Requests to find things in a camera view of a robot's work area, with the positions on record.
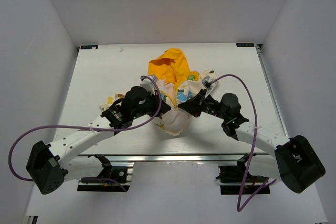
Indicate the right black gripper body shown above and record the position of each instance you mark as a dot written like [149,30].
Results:
[209,105]

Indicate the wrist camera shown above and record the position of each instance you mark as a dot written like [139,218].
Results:
[149,83]
[207,82]

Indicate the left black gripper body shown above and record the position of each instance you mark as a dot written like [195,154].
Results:
[150,106]

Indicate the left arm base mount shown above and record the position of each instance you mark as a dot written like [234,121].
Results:
[112,177]

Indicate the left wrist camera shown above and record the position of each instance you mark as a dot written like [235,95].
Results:
[149,83]

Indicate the yellow cream dinosaur print jacket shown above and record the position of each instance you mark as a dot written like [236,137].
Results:
[175,81]

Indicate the left blue table label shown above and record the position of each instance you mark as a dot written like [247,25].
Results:
[88,47]

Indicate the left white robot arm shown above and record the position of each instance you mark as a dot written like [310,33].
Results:
[52,164]

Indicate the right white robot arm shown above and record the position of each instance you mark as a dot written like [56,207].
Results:
[291,160]

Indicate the right blue table label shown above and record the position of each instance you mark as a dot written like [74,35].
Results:
[245,44]

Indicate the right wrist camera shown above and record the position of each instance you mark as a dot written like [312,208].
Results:
[207,82]

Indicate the aluminium table front rail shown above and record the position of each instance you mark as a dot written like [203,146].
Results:
[175,158]

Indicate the blue table label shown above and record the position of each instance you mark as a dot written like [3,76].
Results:
[245,44]
[88,47]

